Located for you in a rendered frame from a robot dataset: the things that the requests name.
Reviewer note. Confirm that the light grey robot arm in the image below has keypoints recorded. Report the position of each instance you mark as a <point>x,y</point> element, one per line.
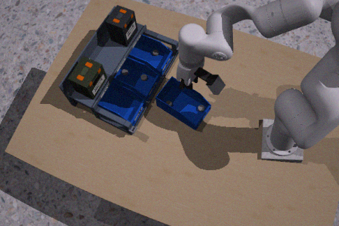
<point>308,116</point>

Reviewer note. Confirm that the dark green case with orange latches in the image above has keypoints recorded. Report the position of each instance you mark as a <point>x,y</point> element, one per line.
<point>88,77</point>

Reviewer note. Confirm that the black case with orange latches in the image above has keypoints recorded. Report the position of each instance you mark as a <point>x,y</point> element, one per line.
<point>121,25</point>

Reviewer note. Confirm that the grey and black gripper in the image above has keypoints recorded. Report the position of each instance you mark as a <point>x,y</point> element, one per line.
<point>186,75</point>

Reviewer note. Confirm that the dark grey shelf rack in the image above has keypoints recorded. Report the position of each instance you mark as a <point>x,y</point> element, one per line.
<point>112,55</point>

